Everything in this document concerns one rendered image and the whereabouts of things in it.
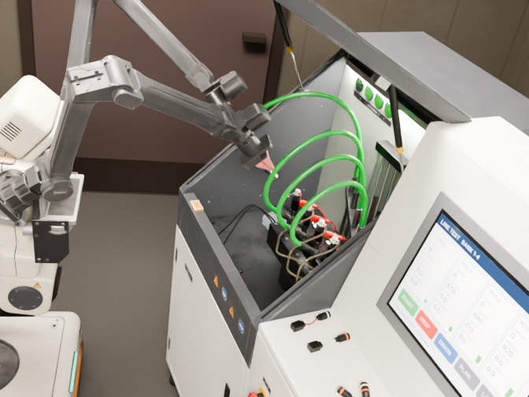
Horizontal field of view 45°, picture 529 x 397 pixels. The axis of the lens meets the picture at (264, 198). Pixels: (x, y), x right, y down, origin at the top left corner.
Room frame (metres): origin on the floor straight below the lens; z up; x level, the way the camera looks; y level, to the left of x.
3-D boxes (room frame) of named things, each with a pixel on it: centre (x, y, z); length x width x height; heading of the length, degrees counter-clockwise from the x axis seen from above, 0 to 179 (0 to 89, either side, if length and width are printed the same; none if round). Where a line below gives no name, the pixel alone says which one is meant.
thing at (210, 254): (1.53, 0.11, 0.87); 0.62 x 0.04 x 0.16; 29
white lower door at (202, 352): (1.52, 0.13, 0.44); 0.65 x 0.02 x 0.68; 29
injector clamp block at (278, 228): (1.54, -0.16, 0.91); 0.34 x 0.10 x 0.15; 29
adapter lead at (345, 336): (1.18, -0.23, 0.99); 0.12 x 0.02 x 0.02; 122
